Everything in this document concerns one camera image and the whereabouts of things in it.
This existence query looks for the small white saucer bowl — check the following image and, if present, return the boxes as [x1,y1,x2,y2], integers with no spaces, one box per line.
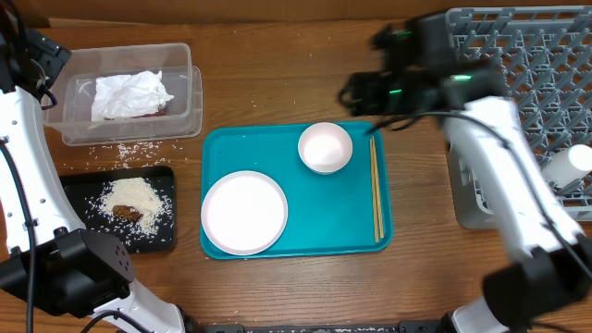
[298,122,353,175]

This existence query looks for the grey dishwasher rack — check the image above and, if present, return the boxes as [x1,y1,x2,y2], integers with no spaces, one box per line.
[443,5,592,230]

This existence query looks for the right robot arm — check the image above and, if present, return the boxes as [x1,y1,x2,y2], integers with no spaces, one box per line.
[338,13,591,332]

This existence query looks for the wooden chopstick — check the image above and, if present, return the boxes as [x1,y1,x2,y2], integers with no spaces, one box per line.
[370,137,385,240]
[369,137,384,242]

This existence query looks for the pile of white rice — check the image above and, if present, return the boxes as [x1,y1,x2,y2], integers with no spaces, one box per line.
[83,178,173,240]

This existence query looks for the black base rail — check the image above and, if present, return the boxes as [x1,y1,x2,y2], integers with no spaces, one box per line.
[194,320,445,333]

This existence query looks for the white napkin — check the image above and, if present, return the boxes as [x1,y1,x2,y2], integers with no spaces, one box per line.
[92,70,174,121]

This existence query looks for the clear plastic bin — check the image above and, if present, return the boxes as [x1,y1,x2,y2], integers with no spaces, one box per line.
[43,43,203,146]

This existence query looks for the brown food scrap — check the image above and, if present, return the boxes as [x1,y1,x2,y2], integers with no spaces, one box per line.
[112,205,143,222]

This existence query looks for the red snack wrapper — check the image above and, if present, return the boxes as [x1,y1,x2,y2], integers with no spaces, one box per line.
[104,109,166,120]

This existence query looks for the black tray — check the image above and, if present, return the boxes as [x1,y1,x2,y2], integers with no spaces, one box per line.
[60,166,176,253]

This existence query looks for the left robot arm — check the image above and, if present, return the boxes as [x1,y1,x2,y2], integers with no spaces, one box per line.
[1,1,200,332]

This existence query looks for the white cup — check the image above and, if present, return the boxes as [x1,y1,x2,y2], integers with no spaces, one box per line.
[542,144,592,188]

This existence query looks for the large white plate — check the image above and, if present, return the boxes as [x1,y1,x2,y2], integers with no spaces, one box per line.
[201,170,289,256]

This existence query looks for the teal serving tray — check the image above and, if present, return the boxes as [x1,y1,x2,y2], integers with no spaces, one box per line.
[202,121,394,258]

